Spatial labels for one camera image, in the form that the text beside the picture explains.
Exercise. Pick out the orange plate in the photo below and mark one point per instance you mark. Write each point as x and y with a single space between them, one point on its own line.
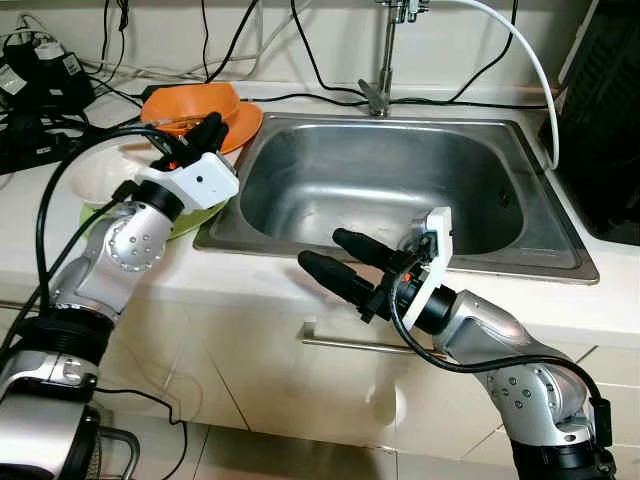
245 125

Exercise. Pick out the white kitchen cabinet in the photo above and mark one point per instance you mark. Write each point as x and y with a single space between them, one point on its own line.
250 380

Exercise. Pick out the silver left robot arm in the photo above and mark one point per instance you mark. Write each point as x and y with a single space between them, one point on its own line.
130 245

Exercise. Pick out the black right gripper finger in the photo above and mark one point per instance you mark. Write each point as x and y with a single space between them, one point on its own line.
365 245
335 275

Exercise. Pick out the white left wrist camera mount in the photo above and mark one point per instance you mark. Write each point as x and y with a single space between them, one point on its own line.
205 180

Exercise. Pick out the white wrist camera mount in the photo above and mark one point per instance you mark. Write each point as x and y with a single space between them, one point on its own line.
437 250
205 180

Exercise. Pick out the orange bowl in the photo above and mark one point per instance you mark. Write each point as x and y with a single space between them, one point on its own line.
190 100

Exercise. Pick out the metal spoon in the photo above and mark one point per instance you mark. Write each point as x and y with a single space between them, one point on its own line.
175 124

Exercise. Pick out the black power strip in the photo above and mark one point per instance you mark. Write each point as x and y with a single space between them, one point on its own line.
40 145

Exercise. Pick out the chrome faucet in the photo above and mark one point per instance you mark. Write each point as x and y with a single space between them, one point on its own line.
385 50

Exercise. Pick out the black plastic crate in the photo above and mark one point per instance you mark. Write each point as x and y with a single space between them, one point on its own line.
600 120

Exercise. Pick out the white ribbed bowl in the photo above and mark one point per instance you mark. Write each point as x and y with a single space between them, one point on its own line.
100 170

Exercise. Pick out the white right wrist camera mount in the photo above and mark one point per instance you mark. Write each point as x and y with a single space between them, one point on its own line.
437 250

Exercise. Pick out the green plate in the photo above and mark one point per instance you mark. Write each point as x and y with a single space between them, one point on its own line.
195 222

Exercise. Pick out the black power adapter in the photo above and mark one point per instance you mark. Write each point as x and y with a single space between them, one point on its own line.
45 75

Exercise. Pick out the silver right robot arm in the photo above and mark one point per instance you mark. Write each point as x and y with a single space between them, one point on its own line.
480 330

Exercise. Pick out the stainless steel sink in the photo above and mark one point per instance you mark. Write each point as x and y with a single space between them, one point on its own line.
380 190

